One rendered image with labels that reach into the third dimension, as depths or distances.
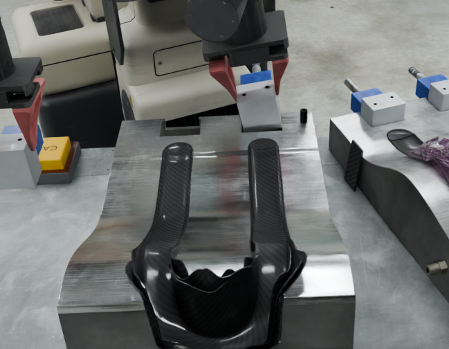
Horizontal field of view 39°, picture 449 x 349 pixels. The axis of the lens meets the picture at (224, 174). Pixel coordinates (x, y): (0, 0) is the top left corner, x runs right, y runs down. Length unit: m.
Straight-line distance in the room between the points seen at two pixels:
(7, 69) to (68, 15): 0.78
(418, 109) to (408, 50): 2.13
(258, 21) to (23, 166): 0.31
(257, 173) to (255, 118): 0.09
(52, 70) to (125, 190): 0.65
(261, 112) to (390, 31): 2.47
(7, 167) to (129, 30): 0.46
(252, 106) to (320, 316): 0.33
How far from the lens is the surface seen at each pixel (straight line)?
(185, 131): 0.89
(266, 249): 0.63
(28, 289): 0.81
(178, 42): 1.13
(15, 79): 0.71
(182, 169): 0.80
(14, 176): 0.77
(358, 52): 3.05
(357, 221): 0.84
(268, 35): 0.77
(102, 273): 0.60
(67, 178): 0.94
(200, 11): 0.66
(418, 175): 0.76
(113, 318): 0.59
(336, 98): 2.68
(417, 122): 0.94
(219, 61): 0.79
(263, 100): 0.81
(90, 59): 1.39
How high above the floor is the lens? 1.35
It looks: 37 degrees down
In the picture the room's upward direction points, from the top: 5 degrees counter-clockwise
